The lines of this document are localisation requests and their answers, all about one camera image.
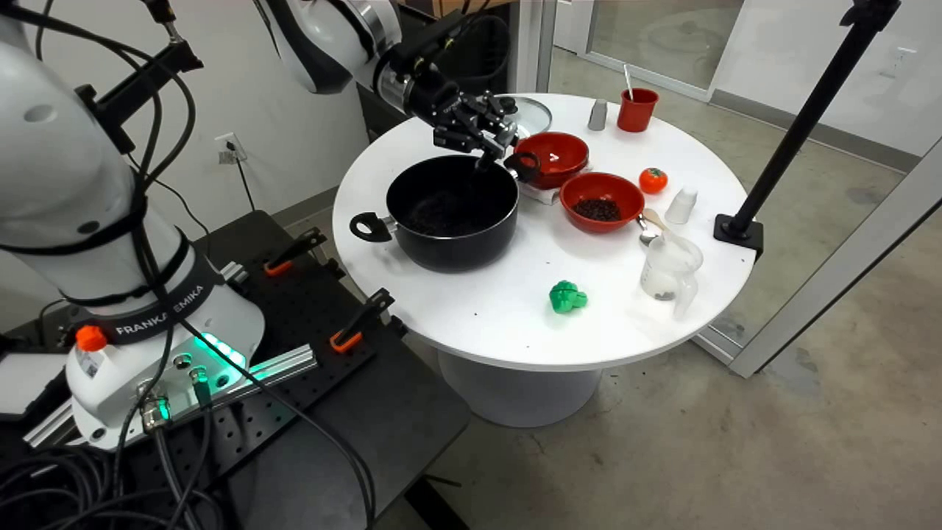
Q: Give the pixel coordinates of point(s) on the black orange bar clamp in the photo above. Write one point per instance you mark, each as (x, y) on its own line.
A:
(358, 325)
(294, 253)

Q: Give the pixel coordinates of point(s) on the green toy vegetable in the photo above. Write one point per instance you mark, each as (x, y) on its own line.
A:
(567, 296)

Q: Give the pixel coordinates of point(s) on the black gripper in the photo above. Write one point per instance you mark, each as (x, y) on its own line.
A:
(454, 103)

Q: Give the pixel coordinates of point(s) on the black perforated workbench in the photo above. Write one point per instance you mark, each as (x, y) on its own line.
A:
(344, 422)

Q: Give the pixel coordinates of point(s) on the red mug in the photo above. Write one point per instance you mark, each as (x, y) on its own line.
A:
(637, 109)

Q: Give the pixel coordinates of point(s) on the aluminium rail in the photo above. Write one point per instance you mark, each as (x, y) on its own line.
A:
(266, 372)

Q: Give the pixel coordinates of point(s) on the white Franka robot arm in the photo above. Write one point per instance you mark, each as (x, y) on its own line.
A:
(68, 178)

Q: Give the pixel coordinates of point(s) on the black tripod stand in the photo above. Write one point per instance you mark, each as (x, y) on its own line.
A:
(795, 126)

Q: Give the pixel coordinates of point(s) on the white wall outlet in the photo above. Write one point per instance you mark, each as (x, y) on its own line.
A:
(229, 148)

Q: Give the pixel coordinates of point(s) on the empty red bowl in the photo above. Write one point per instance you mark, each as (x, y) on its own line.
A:
(556, 157)

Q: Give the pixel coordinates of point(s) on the small white bottle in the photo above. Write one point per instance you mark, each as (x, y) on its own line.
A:
(682, 207)

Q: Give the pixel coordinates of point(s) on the red bowl with dark contents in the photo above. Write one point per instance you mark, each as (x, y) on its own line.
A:
(598, 207)

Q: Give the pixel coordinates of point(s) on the black cooking pot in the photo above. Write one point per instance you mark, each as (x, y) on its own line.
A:
(453, 240)

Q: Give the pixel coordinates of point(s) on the white table pedestal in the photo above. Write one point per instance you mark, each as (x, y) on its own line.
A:
(520, 391)

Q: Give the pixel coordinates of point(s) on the thin stick in mug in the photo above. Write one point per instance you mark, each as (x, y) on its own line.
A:
(628, 78)

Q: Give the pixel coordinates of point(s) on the clear plastic measuring cup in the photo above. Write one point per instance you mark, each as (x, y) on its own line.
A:
(672, 266)

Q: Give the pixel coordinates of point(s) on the glass pot lid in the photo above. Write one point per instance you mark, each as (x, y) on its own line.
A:
(535, 112)

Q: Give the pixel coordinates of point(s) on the small orange toy fruit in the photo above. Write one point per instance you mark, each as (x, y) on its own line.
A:
(656, 181)

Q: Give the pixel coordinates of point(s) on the small grey shaker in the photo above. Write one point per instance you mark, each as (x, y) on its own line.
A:
(598, 115)

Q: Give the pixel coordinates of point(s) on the orange capped white button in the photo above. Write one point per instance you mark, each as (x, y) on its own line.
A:
(90, 338)

